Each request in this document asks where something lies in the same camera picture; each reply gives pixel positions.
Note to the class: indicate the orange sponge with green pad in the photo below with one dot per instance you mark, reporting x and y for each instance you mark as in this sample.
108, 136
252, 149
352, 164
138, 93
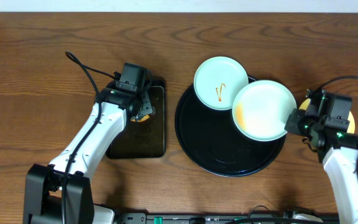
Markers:
140, 119

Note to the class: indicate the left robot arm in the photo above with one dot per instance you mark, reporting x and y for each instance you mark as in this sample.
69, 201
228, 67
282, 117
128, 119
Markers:
61, 191

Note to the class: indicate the light blue plate with sauce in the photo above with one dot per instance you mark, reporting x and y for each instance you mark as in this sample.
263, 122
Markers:
218, 80

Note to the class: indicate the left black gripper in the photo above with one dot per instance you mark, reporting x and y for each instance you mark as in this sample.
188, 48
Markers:
146, 109

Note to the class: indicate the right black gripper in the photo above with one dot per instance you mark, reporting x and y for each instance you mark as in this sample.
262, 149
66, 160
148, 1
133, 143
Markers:
292, 126

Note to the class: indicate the pale green plate with sauce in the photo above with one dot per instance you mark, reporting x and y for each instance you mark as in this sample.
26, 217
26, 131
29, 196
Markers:
261, 109

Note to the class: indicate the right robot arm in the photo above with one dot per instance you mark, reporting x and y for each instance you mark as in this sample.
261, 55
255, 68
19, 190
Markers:
327, 134

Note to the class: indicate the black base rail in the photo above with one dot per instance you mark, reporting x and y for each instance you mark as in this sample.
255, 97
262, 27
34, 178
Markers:
260, 211

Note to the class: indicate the black rectangular water tray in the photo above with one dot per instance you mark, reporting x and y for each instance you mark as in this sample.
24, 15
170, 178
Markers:
145, 139

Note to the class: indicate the round black serving tray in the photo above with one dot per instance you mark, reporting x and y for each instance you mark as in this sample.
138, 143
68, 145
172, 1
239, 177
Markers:
212, 141

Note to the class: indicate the yellow plate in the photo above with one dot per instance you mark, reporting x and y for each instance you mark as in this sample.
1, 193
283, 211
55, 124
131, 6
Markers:
352, 125

